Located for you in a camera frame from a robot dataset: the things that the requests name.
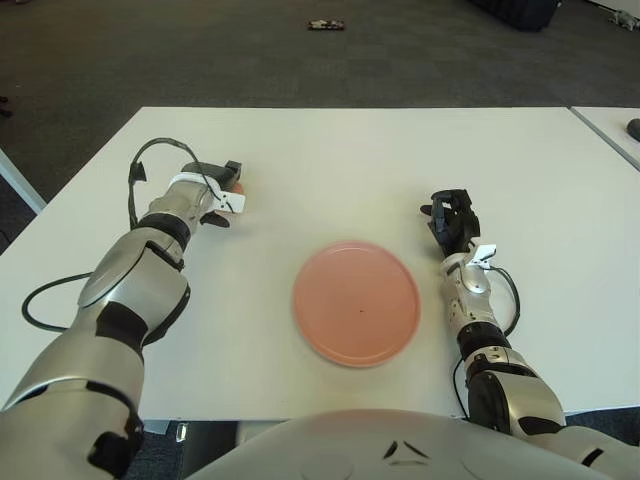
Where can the small dark packet on floor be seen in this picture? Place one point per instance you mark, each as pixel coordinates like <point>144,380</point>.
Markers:
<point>326,25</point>

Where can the white right wrist connector block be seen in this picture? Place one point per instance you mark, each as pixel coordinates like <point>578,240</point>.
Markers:
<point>485,254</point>

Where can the white wrist connector block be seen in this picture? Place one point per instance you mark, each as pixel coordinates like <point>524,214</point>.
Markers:
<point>234,201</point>
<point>485,254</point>

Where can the black bag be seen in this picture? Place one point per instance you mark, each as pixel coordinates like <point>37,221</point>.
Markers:
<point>520,14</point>

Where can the white left wrist connector block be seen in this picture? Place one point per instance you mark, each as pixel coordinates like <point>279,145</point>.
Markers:
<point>234,201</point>

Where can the dark grey game controller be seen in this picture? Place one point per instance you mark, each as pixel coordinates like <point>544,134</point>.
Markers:
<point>635,129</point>

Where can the red yellow apple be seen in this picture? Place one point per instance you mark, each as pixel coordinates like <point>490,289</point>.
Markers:
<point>239,189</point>

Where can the silver robot torso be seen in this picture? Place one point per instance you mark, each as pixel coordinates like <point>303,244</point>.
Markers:
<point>375,435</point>

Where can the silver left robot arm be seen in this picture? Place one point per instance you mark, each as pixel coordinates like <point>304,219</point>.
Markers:
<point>135,280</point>

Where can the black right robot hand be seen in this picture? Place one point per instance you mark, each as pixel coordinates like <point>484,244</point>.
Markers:
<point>457,225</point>

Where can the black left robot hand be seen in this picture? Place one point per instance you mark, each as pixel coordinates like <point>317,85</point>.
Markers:
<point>215,172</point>

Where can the grey toy robot dog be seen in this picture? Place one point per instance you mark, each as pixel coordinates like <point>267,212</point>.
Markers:
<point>625,19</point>

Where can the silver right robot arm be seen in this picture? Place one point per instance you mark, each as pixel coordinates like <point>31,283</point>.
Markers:
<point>525,400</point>

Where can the pink round plate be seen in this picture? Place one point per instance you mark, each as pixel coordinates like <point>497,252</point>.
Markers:
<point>357,305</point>

